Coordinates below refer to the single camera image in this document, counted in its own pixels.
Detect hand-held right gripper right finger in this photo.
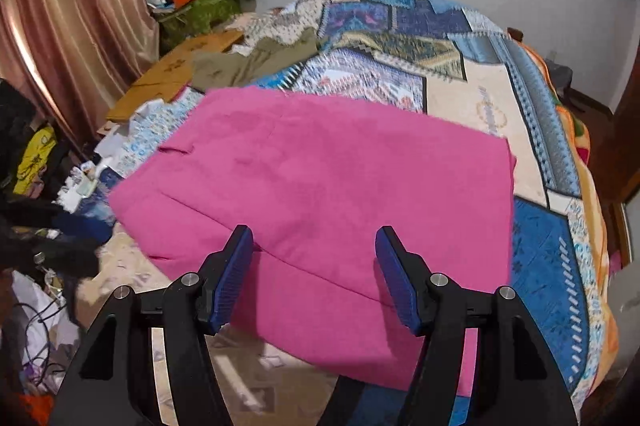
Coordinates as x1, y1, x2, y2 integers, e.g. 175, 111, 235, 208
375, 226, 582, 426

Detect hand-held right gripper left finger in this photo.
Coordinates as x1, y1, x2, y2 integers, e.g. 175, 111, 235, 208
47, 224, 256, 426

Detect pink pants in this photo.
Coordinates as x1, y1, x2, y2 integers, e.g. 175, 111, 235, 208
107, 86, 517, 399

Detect olive green pants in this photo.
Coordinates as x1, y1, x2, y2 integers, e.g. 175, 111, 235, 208
191, 28, 321, 94

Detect white plastic bag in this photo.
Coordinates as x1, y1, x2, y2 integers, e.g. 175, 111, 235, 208
7, 271, 81, 357

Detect yellow printed cloth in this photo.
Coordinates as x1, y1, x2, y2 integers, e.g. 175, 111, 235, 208
14, 128, 57, 195

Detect white paper sheets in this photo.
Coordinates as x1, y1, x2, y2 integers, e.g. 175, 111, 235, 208
94, 100, 166, 161

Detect patchwork patterned blanket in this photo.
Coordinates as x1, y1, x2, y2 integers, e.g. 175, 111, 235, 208
75, 0, 608, 426

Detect wooden lap desk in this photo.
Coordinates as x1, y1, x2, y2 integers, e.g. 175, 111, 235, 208
106, 30, 245, 123

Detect orange fleece blanket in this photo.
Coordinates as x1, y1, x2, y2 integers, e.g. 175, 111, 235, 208
517, 40, 621, 407

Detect striped pink curtain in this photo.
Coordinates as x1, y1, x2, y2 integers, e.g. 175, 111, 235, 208
0, 0, 161, 151

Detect grey backpack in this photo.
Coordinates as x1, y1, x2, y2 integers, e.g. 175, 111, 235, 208
544, 60, 576, 107

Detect green patterned storage basket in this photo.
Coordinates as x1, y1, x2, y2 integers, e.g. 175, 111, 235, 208
155, 0, 243, 56

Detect brown wooden door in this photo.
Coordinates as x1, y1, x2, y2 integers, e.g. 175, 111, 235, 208
612, 46, 640, 257

